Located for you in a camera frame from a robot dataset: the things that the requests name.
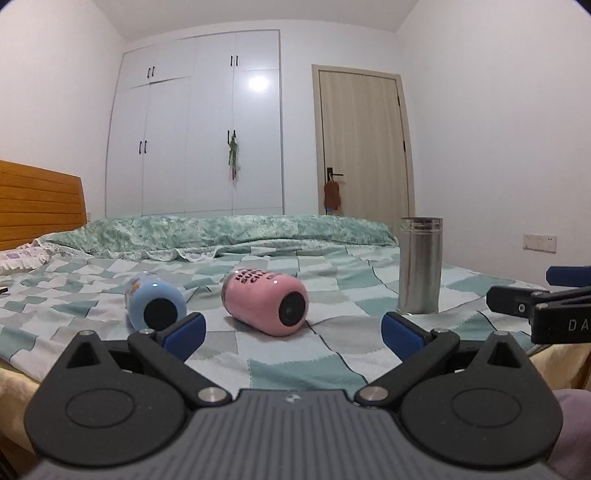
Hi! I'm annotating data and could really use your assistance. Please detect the printed pillow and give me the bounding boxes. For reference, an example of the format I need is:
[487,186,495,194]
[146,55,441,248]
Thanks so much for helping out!
[0,242,61,276]

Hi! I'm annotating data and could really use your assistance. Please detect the white wall socket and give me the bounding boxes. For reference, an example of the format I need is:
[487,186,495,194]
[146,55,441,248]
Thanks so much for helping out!
[523,233,557,254]

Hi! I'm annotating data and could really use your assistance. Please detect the light blue cup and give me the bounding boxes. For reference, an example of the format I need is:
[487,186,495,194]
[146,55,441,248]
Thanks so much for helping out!
[126,272,185,331]

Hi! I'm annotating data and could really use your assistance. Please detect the wooden headboard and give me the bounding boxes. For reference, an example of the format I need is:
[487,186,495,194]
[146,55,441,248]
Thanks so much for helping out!
[0,160,88,250]

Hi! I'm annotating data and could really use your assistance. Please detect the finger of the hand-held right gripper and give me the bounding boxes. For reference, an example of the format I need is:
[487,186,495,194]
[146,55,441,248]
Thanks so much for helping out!
[486,285,550,319]
[546,265,591,288]

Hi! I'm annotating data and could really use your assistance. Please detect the white wardrobe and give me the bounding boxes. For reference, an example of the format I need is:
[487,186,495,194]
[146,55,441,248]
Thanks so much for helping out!
[105,29,285,218]

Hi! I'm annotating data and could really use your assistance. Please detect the pink cup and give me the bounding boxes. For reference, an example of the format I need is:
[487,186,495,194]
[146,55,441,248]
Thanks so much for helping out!
[221,267,310,337]

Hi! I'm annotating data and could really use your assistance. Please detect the stainless steel cup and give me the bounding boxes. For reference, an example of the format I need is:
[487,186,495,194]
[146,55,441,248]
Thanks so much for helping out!
[397,216,444,315]

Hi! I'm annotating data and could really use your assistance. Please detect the beige wooden door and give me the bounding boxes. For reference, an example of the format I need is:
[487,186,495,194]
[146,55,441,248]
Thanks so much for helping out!
[311,64,416,217]

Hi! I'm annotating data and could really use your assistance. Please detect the person's pink clothing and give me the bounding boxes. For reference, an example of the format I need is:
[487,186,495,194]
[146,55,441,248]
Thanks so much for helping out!
[549,388,591,480]

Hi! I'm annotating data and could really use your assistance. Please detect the checked green white blanket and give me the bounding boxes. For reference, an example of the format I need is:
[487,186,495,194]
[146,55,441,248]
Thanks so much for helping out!
[0,240,555,394]

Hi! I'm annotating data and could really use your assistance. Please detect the green hanging ornament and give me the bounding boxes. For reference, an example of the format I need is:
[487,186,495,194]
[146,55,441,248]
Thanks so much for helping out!
[226,136,241,182]

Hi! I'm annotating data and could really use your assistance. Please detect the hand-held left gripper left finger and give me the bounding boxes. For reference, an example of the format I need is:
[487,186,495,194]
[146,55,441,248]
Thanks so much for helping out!
[60,312,232,409]

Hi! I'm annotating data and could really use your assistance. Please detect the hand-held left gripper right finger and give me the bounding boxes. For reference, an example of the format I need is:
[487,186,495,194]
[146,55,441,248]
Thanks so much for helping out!
[355,312,530,409]

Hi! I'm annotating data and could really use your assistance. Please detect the brown plush toy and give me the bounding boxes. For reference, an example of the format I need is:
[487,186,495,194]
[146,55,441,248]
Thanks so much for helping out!
[322,179,344,216]

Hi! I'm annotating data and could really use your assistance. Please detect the green floral quilt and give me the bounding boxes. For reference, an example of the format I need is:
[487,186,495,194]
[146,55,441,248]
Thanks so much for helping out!
[34,214,400,262]

